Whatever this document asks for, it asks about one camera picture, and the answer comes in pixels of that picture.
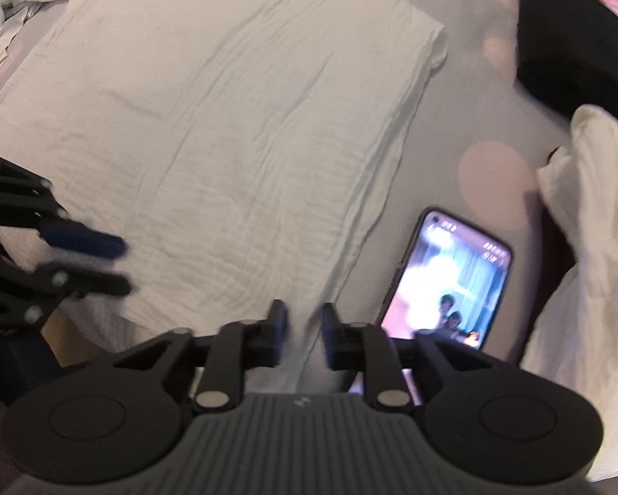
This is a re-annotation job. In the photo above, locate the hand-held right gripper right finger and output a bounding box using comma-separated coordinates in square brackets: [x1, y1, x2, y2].
[323, 303, 495, 408]

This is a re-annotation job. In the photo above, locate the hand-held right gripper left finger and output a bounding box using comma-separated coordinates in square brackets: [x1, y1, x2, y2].
[113, 300, 289, 413]

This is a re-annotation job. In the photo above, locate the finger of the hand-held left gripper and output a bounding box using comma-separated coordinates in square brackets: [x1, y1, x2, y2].
[0, 148, 128, 259]
[0, 255, 133, 333]

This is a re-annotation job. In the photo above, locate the white muslin garment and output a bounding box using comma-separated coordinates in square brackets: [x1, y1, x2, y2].
[0, 0, 449, 395]

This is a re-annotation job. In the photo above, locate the smartphone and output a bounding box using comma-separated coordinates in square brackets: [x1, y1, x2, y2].
[378, 207, 513, 354]

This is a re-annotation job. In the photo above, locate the crumpled white garment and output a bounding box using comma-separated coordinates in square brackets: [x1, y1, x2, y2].
[523, 104, 618, 480]

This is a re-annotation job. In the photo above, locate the black folded garment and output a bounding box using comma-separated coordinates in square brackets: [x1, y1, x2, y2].
[515, 0, 618, 145]

